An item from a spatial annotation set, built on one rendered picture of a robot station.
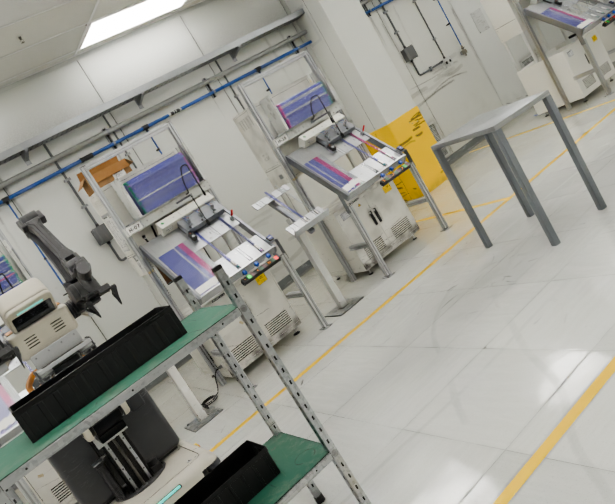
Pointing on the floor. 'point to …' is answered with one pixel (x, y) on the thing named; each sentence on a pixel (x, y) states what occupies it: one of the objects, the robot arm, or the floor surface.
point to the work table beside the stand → (483, 124)
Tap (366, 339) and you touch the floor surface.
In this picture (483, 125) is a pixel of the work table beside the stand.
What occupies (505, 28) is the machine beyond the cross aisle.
